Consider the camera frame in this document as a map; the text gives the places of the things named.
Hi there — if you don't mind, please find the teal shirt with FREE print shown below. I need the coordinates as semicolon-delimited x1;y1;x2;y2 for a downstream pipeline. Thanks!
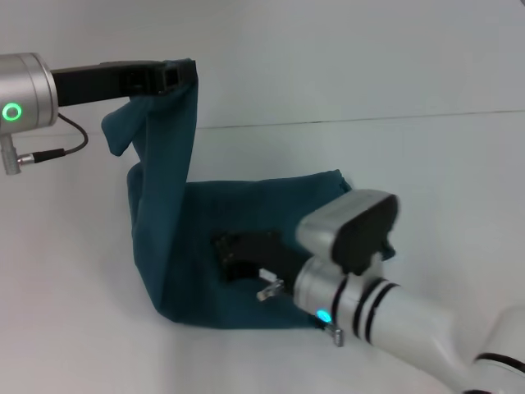
100;57;397;332

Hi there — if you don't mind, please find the left arm cable with plug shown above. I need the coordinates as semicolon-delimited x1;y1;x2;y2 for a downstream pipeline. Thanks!
0;112;90;176

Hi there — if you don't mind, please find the right wrist camera housing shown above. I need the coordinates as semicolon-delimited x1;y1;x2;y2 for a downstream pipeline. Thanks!
295;189;401;277

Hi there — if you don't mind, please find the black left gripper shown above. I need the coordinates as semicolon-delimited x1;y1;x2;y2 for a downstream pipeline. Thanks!
49;58;198;110

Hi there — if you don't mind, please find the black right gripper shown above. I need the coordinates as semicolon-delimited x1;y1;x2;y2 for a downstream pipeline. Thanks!
210;231;313;295

